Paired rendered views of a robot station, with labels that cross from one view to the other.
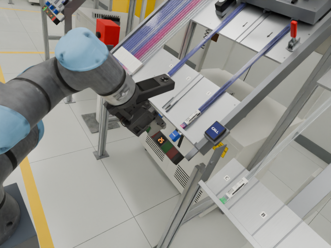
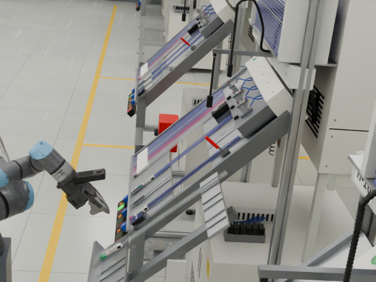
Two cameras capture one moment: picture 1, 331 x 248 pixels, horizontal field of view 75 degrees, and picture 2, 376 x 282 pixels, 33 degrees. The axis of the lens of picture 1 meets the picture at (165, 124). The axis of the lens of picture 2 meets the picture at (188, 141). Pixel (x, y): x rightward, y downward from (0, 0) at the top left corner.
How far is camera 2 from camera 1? 191 cm
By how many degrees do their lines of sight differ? 37
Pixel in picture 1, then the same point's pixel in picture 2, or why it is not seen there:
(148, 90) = (82, 176)
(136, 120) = (73, 195)
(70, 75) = (33, 161)
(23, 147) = (15, 204)
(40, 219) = not seen: outside the picture
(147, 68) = (149, 170)
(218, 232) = not seen: outside the picture
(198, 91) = (160, 191)
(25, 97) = (10, 167)
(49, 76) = (27, 161)
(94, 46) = (42, 149)
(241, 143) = (214, 259)
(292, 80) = not seen: outside the picture
